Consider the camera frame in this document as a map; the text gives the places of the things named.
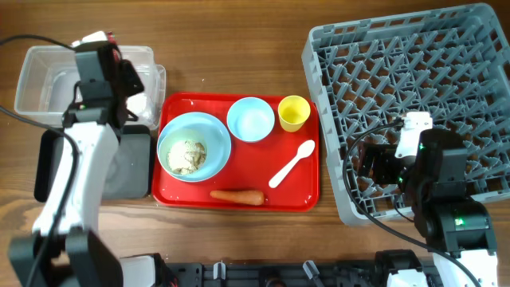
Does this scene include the white tissue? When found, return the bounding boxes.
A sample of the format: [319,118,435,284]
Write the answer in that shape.
[127,93,152,118]

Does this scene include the green bowl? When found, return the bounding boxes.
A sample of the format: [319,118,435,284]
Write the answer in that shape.
[159,128,207,176]

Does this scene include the rice and food scraps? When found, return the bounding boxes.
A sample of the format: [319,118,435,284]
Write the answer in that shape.
[167,140,206,175]

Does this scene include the yellow plastic cup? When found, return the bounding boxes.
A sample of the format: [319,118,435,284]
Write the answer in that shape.
[277,95,311,132]

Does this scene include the light blue bowl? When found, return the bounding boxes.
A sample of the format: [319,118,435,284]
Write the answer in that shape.
[226,97,275,143]

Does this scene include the red snack wrapper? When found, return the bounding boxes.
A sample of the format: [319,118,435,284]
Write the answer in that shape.
[106,31,121,62]

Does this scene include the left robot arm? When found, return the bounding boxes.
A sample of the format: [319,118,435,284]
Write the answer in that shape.
[10,36,165,286]

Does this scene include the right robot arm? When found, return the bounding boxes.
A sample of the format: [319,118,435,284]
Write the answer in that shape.
[354,129,498,286]

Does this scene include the clear plastic waste bin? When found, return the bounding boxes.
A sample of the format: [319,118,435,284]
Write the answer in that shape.
[14,45,166,130]

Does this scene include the black food waste tray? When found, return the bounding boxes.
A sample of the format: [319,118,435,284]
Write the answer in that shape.
[33,125,155,202]

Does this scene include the grey dishwasher rack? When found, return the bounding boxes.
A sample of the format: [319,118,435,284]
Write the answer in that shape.
[301,3,509,226]

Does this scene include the white plastic spoon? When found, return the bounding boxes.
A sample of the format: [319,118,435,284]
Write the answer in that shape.
[269,140,316,188]

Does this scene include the red serving tray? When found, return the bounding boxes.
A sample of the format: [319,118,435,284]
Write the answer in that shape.
[151,92,320,212]

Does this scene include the light blue plate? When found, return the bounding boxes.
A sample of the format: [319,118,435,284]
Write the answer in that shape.
[157,112,232,183]

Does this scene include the orange carrot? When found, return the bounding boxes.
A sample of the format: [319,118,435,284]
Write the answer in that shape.
[210,191,265,206]

